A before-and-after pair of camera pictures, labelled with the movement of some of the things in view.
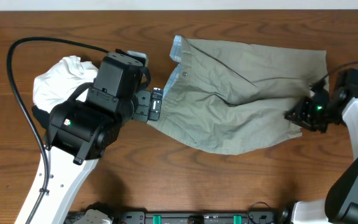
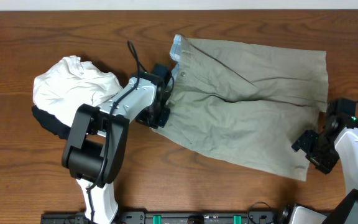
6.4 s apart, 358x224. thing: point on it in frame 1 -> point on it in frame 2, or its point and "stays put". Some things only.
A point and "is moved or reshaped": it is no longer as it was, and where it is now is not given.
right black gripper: x=301 y=117 -> x=324 y=165
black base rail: x=255 y=216 stays put
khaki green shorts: x=225 y=96 is moved or reshaped
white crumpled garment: x=56 y=84 stays put
